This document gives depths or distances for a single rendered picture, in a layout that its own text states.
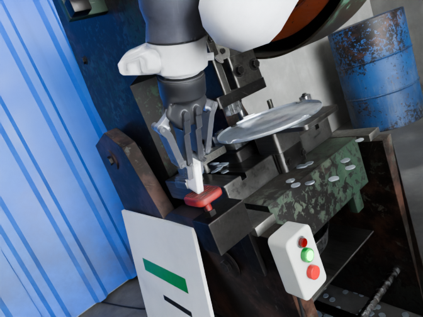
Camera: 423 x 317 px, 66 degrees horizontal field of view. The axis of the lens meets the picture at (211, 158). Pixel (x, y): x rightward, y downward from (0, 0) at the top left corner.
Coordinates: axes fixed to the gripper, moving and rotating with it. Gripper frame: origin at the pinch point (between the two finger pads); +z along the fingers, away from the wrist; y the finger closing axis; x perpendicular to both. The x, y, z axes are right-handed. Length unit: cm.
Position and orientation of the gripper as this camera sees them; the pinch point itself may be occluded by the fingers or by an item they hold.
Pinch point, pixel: (194, 175)
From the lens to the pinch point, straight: 62.5
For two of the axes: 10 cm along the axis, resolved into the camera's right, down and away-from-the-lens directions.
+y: 7.3, -4.3, 5.3
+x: -6.8, -3.7, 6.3
